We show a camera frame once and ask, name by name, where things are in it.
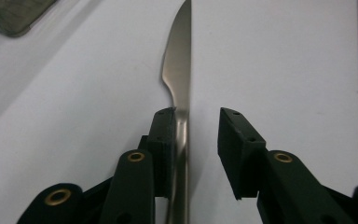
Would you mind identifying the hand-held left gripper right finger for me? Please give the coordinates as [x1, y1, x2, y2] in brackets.
[217, 106, 267, 201]

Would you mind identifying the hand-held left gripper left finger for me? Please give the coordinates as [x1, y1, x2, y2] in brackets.
[141, 106, 177, 200]

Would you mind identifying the steel table knife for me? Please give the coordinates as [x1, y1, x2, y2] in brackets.
[160, 0, 194, 224]

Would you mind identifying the smoky transparent plastic bin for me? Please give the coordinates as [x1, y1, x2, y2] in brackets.
[0, 0, 59, 38]

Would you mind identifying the white table mat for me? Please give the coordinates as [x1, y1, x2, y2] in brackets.
[0, 0, 358, 224]

